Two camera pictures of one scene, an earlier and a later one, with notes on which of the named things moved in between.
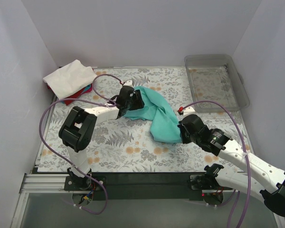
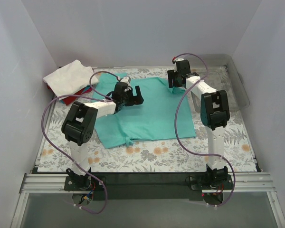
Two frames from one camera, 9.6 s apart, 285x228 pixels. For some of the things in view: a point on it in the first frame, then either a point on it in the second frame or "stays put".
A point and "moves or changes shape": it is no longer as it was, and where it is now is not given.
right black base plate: [204, 182] stays put
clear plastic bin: [215, 77] stays put
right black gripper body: [184, 132] -> [170, 79]
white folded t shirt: [70, 78] stays put
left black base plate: [87, 183] stays put
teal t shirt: [164, 123] moves or changes shape
